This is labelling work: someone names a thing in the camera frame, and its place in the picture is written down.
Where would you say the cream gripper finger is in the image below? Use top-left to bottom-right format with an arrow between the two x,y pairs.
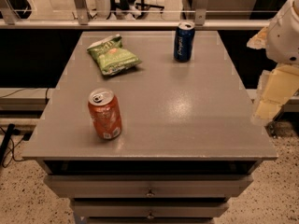
247,26 -> 268,49
252,63 -> 299,123

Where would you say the blue pepsi can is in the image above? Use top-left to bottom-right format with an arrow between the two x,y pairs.
174,21 -> 195,63

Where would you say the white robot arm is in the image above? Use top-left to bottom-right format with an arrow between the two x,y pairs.
247,0 -> 299,125

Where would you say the orange coke can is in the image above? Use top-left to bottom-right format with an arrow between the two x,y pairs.
88,88 -> 122,140

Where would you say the grey drawer cabinet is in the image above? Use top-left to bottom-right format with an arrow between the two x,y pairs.
23,31 -> 277,224

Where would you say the green chip bag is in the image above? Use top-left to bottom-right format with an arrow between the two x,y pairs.
87,34 -> 141,76

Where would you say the metal railing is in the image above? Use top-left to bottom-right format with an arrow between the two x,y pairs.
0,0 -> 270,30

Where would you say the lower drawer with knob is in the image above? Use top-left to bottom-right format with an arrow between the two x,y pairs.
71,199 -> 229,219

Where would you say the drawer with knob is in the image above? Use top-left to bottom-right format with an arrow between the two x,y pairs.
71,199 -> 229,219
44,175 -> 253,198

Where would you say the upper drawer with knob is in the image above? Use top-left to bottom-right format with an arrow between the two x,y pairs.
44,175 -> 253,198

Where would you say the black cable on floor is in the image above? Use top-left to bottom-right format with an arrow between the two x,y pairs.
0,123 -> 32,169

